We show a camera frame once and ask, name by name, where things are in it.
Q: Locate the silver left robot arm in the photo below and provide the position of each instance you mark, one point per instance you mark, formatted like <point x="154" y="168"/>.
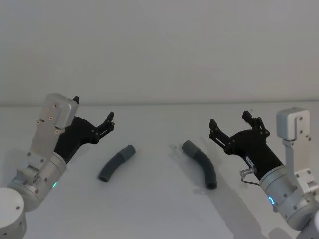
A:
<point x="42" y="171"/>

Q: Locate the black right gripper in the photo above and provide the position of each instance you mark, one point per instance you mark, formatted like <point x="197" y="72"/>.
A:
<point x="256" y="152"/>

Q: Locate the white table cloth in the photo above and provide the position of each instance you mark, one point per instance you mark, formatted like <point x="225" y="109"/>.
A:
<point x="154" y="211"/>

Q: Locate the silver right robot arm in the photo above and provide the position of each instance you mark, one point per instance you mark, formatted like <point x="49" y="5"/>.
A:
<point x="281" y="189"/>

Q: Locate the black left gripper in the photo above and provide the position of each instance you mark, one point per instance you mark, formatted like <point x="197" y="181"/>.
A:
<point x="74" y="137"/>

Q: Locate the curved grey plastic pipe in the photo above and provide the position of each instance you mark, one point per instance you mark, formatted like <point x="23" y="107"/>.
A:
<point x="203" y="159"/>
<point x="112" y="165"/>

